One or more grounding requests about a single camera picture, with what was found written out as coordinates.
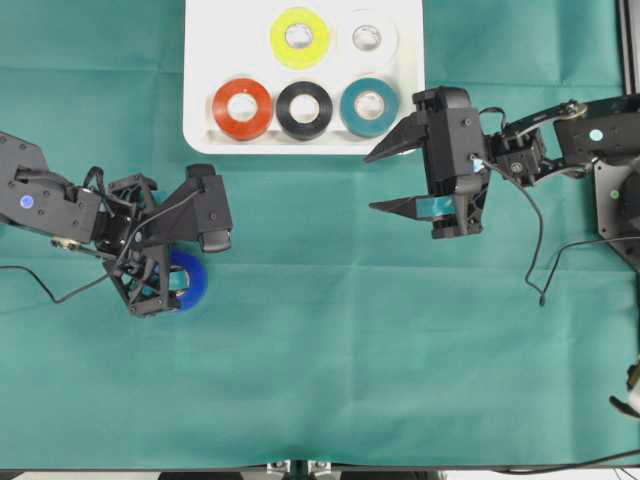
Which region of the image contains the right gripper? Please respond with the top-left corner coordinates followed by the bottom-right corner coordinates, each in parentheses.
top-left (363, 87), bottom-right (543, 239)

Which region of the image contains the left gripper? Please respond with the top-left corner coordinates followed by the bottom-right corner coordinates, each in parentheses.
top-left (96, 176), bottom-right (201, 317)

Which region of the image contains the blue tape roll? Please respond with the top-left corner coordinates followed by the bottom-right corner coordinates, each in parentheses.
top-left (170, 249), bottom-right (208, 313)

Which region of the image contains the green tape roll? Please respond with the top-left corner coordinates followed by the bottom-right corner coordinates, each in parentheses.
top-left (339, 77), bottom-right (399, 138)

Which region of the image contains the white tape roll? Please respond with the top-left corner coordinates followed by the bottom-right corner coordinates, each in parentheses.
top-left (337, 9), bottom-right (399, 72)

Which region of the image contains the black tape roll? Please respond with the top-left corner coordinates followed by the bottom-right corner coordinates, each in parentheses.
top-left (276, 81), bottom-right (333, 141)

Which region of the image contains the yellow tape roll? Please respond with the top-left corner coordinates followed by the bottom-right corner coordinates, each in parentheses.
top-left (270, 7), bottom-right (330, 70)

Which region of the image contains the red tape roll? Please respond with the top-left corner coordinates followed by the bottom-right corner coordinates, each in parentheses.
top-left (211, 77), bottom-right (273, 141)

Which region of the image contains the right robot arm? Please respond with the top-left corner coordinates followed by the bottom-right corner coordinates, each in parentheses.
top-left (365, 87), bottom-right (639, 269)

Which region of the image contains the white plastic case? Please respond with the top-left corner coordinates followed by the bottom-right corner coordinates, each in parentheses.
top-left (183, 1), bottom-right (426, 155)

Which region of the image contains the green table cloth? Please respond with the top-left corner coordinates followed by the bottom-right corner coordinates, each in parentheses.
top-left (1, 1), bottom-right (639, 469)

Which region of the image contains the left camera cable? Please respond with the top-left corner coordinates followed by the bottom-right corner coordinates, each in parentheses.
top-left (0, 187), bottom-right (206, 305)

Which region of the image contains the camera cable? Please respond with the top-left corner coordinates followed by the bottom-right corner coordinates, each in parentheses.
top-left (472, 157), bottom-right (640, 307)
top-left (0, 187), bottom-right (206, 305)

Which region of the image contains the right camera cable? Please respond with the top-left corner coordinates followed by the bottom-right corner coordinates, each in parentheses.
top-left (472, 157), bottom-right (640, 307)

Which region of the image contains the black aluminium frame rail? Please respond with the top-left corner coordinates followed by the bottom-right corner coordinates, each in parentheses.
top-left (617, 0), bottom-right (640, 95)

